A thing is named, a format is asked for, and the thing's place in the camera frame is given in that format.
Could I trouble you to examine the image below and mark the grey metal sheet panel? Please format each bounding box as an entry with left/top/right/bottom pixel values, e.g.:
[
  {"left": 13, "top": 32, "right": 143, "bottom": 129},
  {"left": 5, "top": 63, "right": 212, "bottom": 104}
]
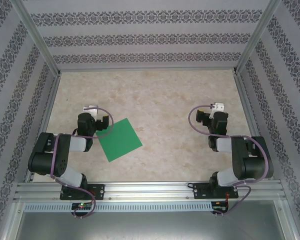
[{"left": 14, "top": 211, "right": 288, "bottom": 240}]

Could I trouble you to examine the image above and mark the small circuit board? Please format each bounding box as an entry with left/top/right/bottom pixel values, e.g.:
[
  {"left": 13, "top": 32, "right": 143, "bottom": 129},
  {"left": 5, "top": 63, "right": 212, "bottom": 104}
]
[
  {"left": 71, "top": 202, "right": 93, "bottom": 210},
  {"left": 211, "top": 201, "right": 230, "bottom": 213}
]

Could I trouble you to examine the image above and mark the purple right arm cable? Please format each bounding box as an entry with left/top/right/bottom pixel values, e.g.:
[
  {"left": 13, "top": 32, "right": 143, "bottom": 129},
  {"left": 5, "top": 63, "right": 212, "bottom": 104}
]
[{"left": 188, "top": 104, "right": 275, "bottom": 218}]

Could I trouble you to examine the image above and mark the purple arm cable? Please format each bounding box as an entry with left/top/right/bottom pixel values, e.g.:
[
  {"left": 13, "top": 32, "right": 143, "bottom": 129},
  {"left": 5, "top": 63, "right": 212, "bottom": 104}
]
[
  {"left": 188, "top": 104, "right": 275, "bottom": 218},
  {"left": 49, "top": 106, "right": 115, "bottom": 220}
]

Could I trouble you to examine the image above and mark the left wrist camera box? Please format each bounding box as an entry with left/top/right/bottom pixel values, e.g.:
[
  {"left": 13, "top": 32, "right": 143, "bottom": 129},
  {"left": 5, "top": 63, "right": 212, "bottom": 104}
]
[{"left": 82, "top": 105, "right": 99, "bottom": 116}]

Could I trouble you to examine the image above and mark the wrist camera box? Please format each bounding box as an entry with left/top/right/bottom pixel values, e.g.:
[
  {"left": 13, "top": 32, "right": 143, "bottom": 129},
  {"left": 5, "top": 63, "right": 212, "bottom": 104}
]
[
  {"left": 208, "top": 101, "right": 226, "bottom": 120},
  {"left": 82, "top": 105, "right": 99, "bottom": 116}
]

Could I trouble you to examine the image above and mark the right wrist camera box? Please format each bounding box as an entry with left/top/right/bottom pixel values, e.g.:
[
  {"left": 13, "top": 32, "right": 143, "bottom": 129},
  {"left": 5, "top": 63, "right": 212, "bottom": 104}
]
[{"left": 208, "top": 101, "right": 226, "bottom": 120}]

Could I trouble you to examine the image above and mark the aluminium side rail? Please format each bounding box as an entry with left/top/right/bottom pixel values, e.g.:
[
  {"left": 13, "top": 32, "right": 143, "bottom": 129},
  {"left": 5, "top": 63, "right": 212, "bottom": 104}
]
[
  {"left": 24, "top": 73, "right": 62, "bottom": 182},
  {"left": 233, "top": 72, "right": 275, "bottom": 181}
]

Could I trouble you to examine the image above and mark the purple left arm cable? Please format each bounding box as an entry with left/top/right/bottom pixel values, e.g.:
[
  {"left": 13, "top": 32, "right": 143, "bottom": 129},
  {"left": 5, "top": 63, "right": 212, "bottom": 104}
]
[{"left": 49, "top": 106, "right": 115, "bottom": 220}]

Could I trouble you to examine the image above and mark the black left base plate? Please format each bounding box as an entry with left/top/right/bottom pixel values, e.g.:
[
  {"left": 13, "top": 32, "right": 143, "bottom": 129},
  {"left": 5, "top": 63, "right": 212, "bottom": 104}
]
[{"left": 59, "top": 183, "right": 106, "bottom": 201}]

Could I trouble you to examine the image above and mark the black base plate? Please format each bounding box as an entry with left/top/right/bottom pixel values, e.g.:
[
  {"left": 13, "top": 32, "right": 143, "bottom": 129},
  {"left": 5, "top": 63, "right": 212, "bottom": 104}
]
[
  {"left": 192, "top": 182, "right": 240, "bottom": 200},
  {"left": 59, "top": 183, "right": 106, "bottom": 201}
]

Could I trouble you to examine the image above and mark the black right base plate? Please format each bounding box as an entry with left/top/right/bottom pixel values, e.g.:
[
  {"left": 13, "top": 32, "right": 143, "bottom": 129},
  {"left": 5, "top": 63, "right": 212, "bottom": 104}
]
[{"left": 192, "top": 182, "right": 240, "bottom": 200}]

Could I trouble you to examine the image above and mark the aluminium mounting rail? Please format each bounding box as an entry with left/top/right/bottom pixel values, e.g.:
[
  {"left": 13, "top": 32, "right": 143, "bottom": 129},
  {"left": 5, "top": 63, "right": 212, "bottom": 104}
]
[{"left": 13, "top": 181, "right": 287, "bottom": 201}]

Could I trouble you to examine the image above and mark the slotted grey cable duct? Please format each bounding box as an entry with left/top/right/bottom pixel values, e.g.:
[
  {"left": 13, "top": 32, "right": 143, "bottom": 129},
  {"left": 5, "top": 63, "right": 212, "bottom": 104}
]
[{"left": 23, "top": 201, "right": 215, "bottom": 212}]

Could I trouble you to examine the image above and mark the aluminium frame post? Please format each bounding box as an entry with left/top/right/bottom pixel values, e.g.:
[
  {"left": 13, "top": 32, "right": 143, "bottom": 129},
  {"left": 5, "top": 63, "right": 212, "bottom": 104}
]
[
  {"left": 11, "top": 0, "right": 62, "bottom": 76},
  {"left": 233, "top": 0, "right": 282, "bottom": 75}
]

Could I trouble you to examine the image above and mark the aluminium frame leg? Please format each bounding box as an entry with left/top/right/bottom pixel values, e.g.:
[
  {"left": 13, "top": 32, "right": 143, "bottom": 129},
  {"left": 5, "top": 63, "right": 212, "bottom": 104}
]
[
  {"left": 0, "top": 201, "right": 26, "bottom": 240},
  {"left": 274, "top": 199, "right": 300, "bottom": 240}
]

